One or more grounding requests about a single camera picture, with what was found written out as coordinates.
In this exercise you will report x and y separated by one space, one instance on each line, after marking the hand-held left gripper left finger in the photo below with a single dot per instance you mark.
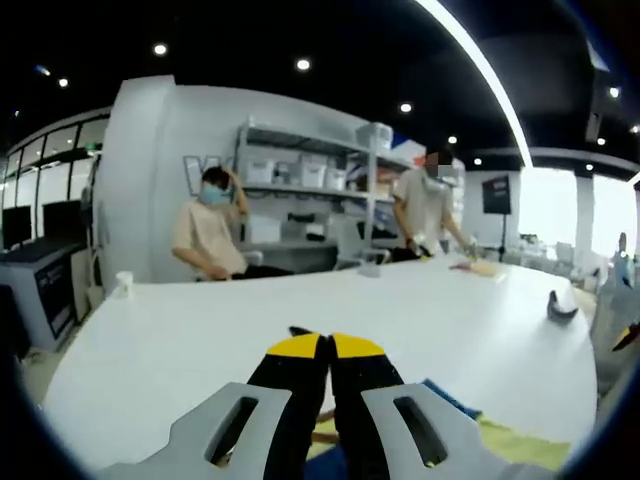
280 400

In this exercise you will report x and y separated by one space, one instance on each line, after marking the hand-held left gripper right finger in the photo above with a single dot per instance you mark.
370 400

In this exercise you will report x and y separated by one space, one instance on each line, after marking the yellow blue black garment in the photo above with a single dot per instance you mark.
515 442

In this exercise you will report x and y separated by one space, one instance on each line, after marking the white office chair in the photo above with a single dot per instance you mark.
362 240

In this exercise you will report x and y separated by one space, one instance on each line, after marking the flat items on table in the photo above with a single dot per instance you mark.
475 269

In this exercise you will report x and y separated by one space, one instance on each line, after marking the white paper cup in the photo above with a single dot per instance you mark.
124 286

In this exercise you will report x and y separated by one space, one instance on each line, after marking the dark poster on stand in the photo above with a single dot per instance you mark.
496 194

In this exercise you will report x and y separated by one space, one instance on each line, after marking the grey metal storage shelf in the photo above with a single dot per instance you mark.
310 165

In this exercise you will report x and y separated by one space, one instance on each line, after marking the grey cabinet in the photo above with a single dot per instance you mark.
45 290

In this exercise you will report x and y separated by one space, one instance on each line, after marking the black desk monitor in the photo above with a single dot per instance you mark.
60 220

